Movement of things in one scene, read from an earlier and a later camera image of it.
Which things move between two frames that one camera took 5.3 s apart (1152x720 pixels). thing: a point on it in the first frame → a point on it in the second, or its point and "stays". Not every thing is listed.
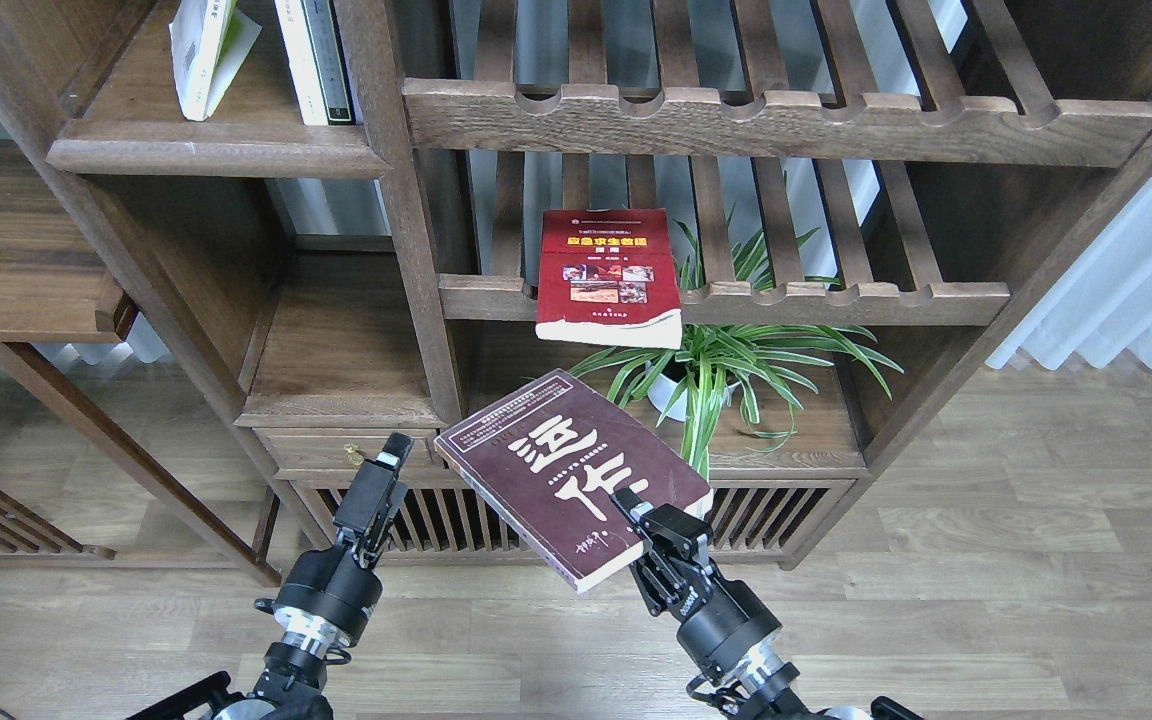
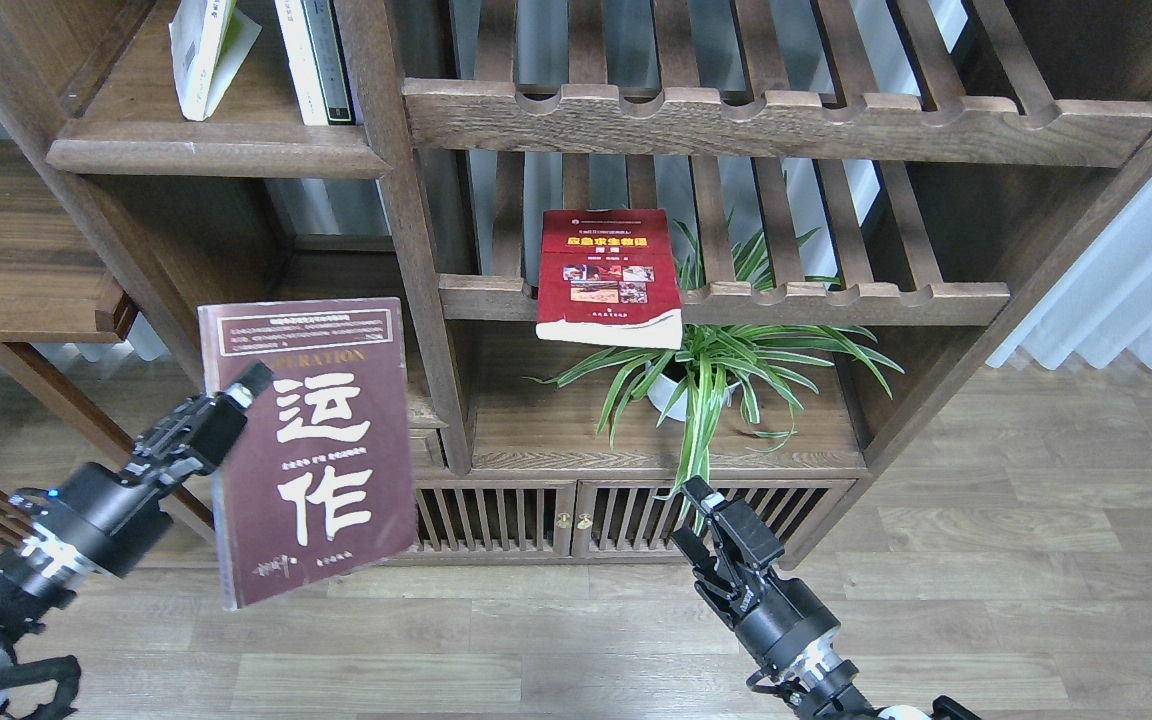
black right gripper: (671, 572) → (730, 580)
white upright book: (301, 61) stays
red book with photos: (608, 277) stays
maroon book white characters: (551, 458) → (323, 475)
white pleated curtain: (1147, 285) stays
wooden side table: (16, 263) stays
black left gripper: (366, 513) → (164, 456)
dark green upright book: (331, 60) stays
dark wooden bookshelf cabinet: (769, 233) stays
